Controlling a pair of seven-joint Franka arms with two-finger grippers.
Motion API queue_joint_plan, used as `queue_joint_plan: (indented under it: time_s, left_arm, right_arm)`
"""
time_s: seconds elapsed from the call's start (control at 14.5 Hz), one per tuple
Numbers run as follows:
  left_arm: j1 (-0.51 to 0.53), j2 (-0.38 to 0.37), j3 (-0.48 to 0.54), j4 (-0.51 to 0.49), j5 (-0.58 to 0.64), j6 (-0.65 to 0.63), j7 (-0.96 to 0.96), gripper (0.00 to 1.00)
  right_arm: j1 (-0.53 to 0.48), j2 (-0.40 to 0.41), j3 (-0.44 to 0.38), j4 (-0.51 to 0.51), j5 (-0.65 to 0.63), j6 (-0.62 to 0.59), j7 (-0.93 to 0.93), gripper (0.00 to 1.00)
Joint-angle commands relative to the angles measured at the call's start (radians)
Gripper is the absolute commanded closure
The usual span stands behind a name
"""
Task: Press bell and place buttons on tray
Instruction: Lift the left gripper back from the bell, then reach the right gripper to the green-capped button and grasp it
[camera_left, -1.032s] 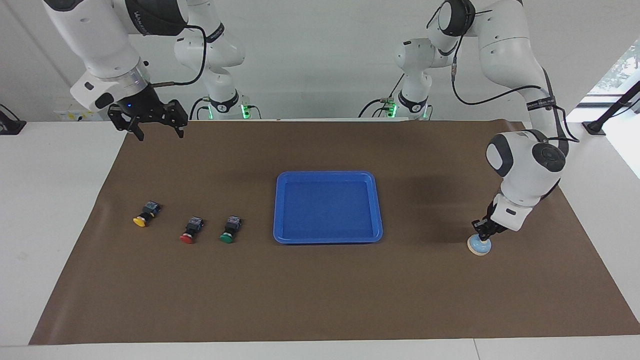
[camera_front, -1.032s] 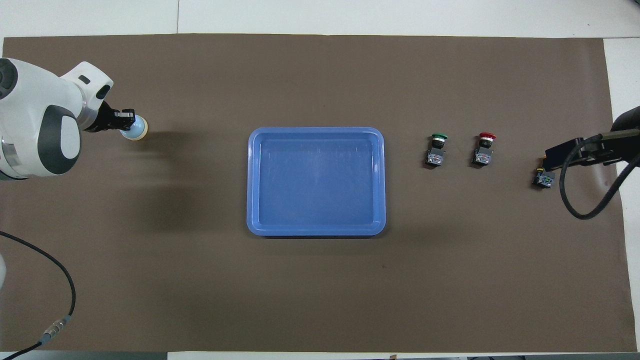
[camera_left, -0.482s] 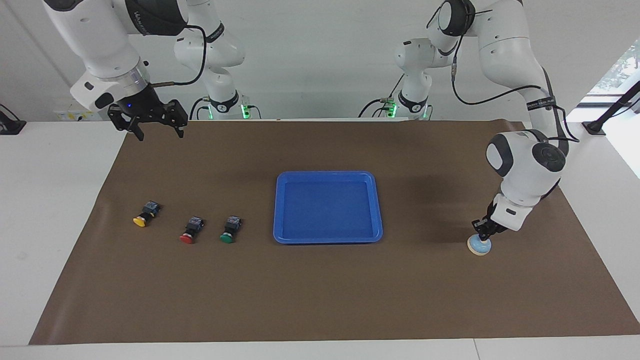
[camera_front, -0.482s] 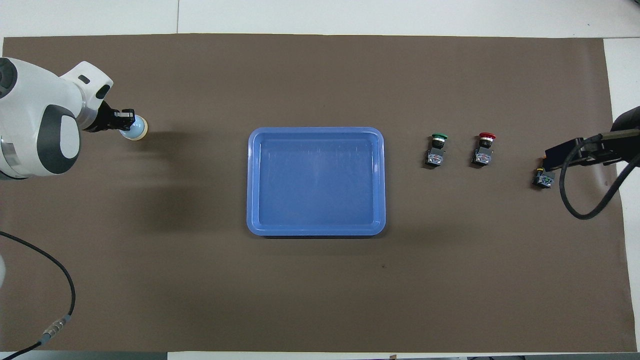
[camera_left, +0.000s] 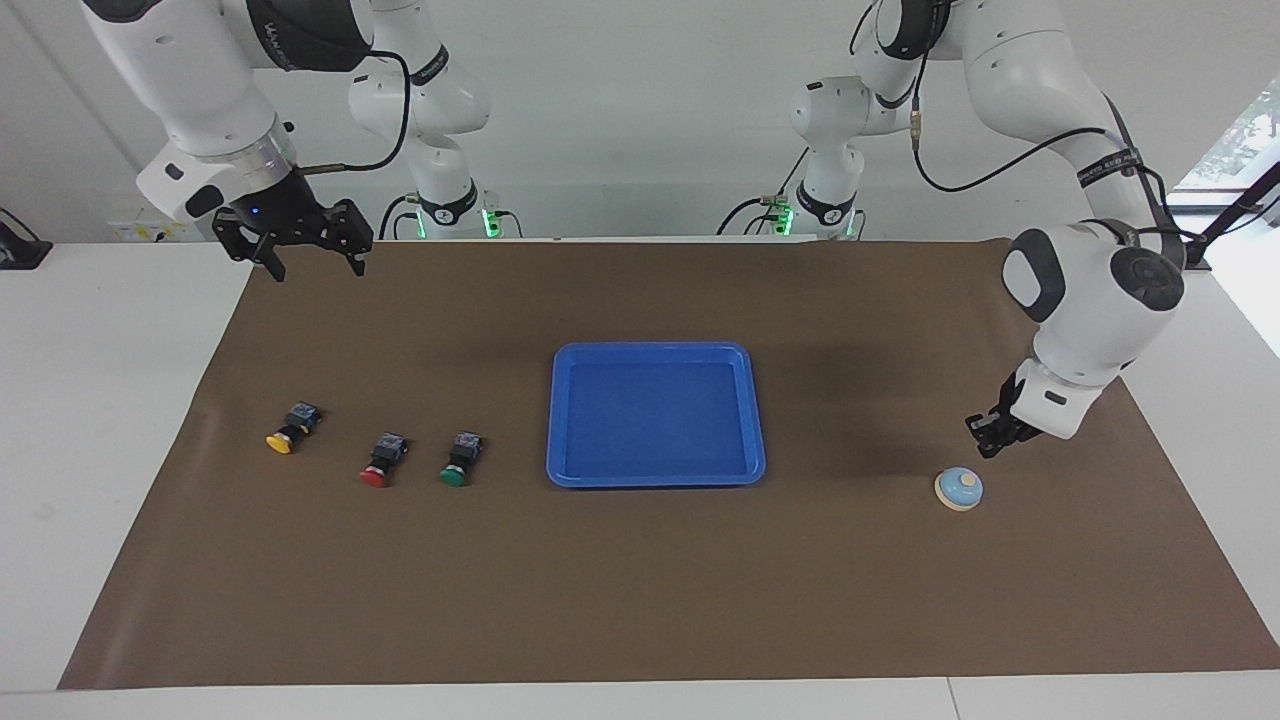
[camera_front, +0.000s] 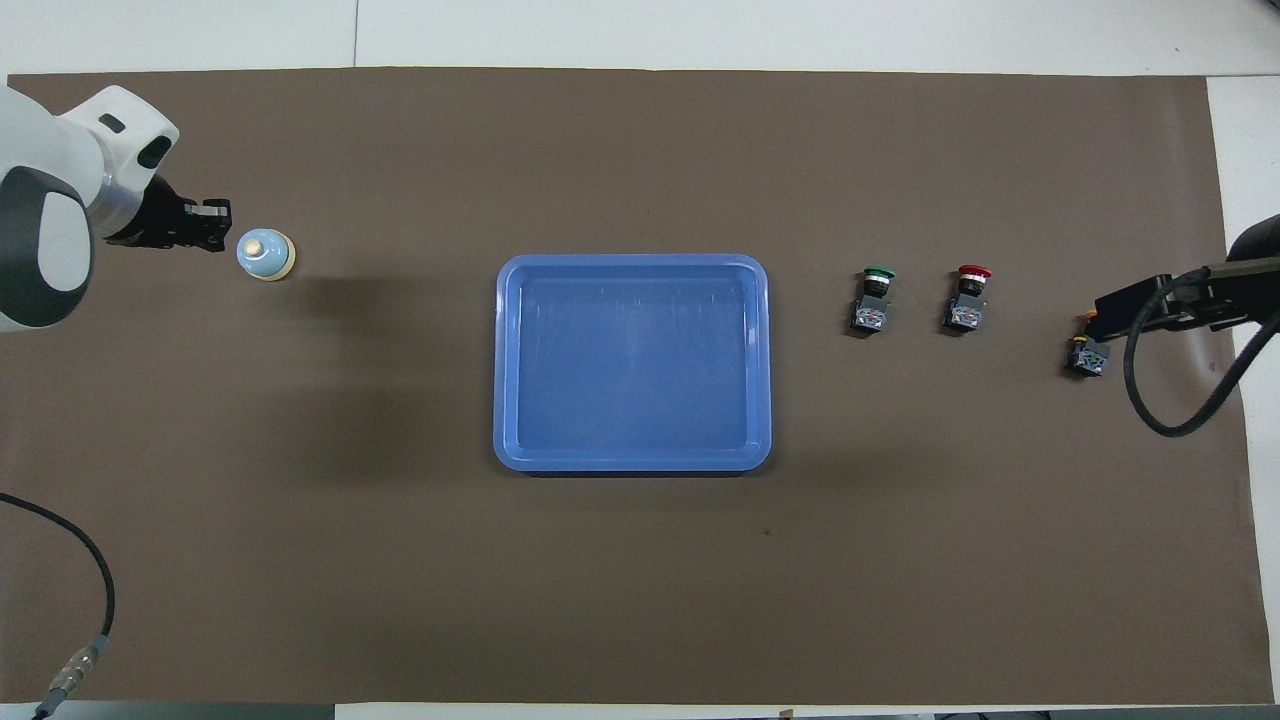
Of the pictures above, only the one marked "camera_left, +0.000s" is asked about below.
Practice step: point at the light blue desk bell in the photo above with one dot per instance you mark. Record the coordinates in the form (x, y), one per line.
(958, 490)

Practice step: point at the brown table mat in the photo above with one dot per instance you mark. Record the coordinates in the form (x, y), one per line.
(400, 580)

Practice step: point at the white wall socket box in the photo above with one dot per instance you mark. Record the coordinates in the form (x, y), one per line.
(150, 232)

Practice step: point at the black desk mount base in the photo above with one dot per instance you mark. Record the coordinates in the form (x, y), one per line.
(20, 255)

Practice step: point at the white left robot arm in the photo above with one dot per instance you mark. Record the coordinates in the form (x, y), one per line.
(1090, 300)

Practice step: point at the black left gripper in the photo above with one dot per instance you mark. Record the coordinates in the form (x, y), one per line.
(1010, 415)

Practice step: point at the green push button switch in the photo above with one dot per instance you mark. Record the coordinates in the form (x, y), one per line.
(452, 476)

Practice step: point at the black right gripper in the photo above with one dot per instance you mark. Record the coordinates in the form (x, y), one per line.
(287, 212)

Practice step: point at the red push button switch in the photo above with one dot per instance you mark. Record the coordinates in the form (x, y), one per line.
(374, 477)

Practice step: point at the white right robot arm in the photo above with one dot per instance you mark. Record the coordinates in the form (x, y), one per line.
(185, 70)

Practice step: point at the window with green foliage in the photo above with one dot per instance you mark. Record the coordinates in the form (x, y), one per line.
(1245, 135)

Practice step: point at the blue plastic tray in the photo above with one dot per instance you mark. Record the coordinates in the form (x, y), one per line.
(650, 420)

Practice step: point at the black clamp stand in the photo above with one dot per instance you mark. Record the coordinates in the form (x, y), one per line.
(1188, 262)

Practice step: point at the yellow push button switch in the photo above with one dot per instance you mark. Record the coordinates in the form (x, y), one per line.
(281, 442)

